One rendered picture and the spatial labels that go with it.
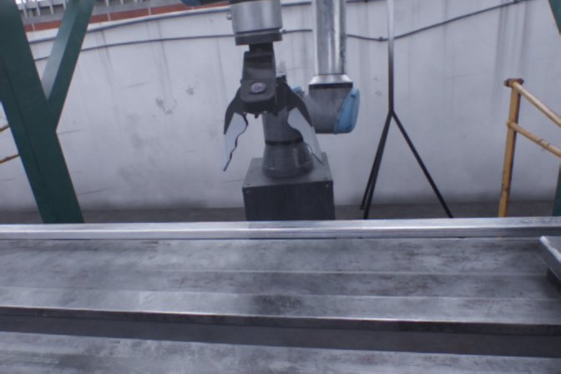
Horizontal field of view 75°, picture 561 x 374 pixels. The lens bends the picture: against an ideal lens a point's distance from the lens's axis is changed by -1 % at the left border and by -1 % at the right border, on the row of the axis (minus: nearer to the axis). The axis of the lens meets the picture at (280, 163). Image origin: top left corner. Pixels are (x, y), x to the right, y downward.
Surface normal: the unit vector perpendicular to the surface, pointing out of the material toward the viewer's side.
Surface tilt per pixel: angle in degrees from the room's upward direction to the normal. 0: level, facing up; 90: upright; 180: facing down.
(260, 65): 30
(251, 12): 90
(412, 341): 0
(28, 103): 90
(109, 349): 0
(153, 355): 0
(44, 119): 90
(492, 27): 90
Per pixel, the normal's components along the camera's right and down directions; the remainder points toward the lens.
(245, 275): -0.10, -0.94
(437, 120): -0.15, 0.35
